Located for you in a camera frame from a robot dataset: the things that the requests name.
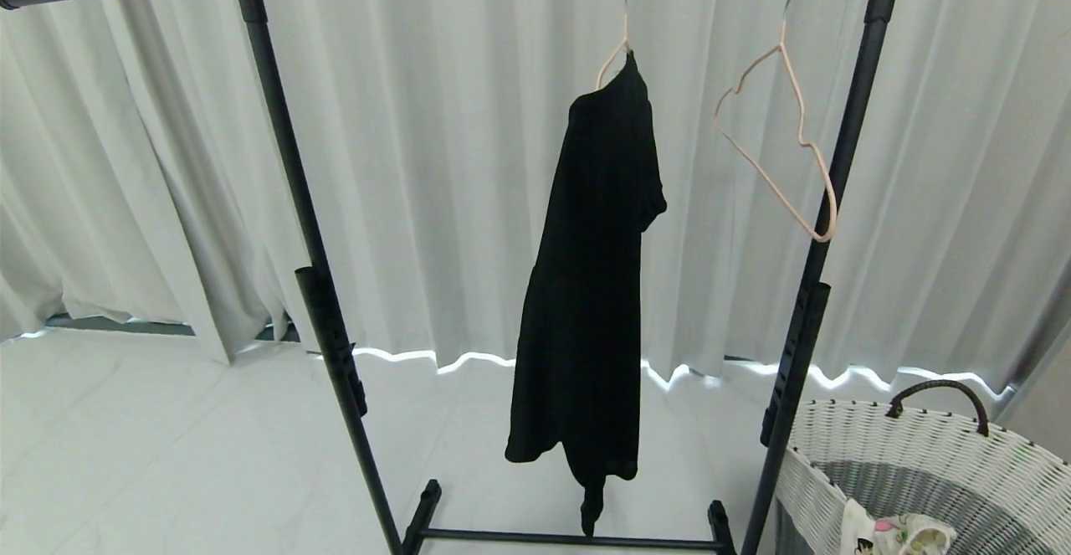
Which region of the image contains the black t-shirt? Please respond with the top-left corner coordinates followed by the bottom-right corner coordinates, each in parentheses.
top-left (505, 51), bottom-right (668, 539)

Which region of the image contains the pink clothes hanger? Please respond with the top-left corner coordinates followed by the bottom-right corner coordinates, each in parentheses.
top-left (714, 0), bottom-right (838, 244)
top-left (596, 0), bottom-right (634, 91)

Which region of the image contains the cream printed garment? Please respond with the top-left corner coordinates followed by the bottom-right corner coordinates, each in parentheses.
top-left (839, 498), bottom-right (959, 555)

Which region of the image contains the white laundry basket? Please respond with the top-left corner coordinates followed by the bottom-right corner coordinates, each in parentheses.
top-left (774, 379), bottom-right (1071, 555)

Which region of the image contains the white curtain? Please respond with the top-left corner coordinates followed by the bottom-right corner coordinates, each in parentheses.
top-left (0, 0), bottom-right (1071, 397)

